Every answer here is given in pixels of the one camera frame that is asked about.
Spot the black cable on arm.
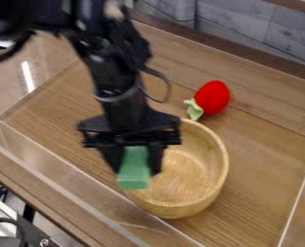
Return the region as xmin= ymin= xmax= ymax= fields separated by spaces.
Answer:
xmin=136 ymin=66 xmax=172 ymax=104

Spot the clear acrylic front wall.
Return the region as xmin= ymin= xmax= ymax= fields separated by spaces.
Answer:
xmin=0 ymin=122 xmax=204 ymax=247

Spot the black device at corner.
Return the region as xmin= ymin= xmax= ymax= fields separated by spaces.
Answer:
xmin=0 ymin=217 xmax=60 ymax=247

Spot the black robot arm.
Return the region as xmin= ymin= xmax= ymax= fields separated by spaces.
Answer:
xmin=0 ymin=0 xmax=180 ymax=176

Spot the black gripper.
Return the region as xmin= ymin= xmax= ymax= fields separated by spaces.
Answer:
xmin=76 ymin=87 xmax=180 ymax=176

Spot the red toy strawberry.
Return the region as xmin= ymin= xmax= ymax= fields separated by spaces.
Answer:
xmin=183 ymin=80 xmax=229 ymax=121

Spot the green rectangular stick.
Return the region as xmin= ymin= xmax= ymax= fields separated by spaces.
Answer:
xmin=117 ymin=146 xmax=151 ymax=190

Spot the brown wooden bowl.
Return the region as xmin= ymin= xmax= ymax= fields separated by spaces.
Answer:
xmin=125 ymin=119 xmax=229 ymax=219

